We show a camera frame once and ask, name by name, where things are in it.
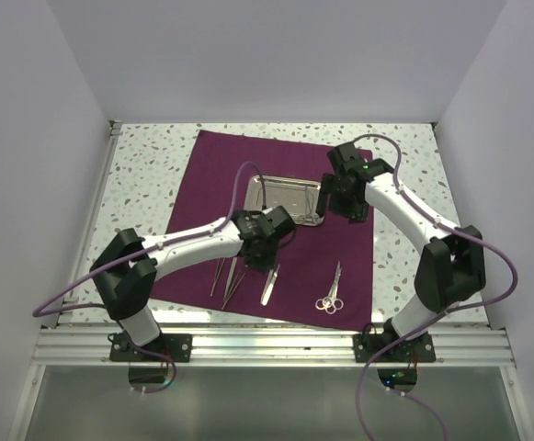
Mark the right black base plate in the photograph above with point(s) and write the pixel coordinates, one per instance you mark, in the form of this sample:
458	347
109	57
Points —
375	339

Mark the steel surgical scissors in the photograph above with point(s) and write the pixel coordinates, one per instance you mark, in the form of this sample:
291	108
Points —
318	305

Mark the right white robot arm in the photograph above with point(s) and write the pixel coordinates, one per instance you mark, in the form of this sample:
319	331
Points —
451	267

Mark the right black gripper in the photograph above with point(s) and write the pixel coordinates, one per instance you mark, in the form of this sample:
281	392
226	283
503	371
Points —
330	184

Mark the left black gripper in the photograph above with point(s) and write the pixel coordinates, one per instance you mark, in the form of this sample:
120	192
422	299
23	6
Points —
262	265

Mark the aluminium front rail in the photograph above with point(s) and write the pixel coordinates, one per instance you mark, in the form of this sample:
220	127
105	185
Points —
273	346

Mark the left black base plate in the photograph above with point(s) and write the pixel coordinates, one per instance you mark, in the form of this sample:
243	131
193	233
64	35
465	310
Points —
177	347

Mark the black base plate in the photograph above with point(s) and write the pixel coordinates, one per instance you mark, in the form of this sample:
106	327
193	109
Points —
375	339
177	347

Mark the aluminium left side rail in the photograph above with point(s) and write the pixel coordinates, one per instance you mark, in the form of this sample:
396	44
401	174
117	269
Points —
84	259

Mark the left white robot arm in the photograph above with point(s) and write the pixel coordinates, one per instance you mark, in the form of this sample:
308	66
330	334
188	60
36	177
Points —
127	270

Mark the steel instrument tray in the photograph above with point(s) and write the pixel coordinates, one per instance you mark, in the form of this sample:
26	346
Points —
274	191

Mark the steel scalpel handle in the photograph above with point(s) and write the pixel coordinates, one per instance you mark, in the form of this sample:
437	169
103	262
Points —
270	274
264	297
274	279

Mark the aluminium rail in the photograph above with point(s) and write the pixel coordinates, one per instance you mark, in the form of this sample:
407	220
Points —
273	346
84	259

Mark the steel surgical forceps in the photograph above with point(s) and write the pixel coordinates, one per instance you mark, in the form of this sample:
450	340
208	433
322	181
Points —
217	274

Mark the steel hemostat clamp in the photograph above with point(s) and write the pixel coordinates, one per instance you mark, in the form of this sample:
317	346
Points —
309	217

